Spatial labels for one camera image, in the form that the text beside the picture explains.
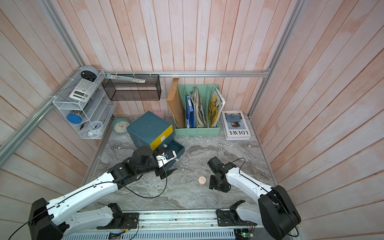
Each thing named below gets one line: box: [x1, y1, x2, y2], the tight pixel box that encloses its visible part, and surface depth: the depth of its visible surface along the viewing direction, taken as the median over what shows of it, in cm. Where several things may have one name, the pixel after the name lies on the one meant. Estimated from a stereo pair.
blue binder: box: [185, 95, 195, 128], surface depth 100 cm
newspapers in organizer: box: [189, 86, 209, 128], surface depth 102 cm
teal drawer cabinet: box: [126, 111, 174, 152], surface depth 86 cm
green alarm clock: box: [113, 117, 130, 134], surface depth 106 cm
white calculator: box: [69, 78, 98, 103], surface depth 79 cm
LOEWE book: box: [221, 110, 251, 140], surface depth 110 cm
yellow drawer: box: [150, 124, 174, 151], surface depth 84 cm
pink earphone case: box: [198, 176, 207, 185], surface depth 87 cm
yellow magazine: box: [208, 87, 226, 128], surface depth 103 cm
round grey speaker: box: [80, 66, 99, 82], surface depth 83 cm
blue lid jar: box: [66, 113, 83, 124], surface depth 78 cm
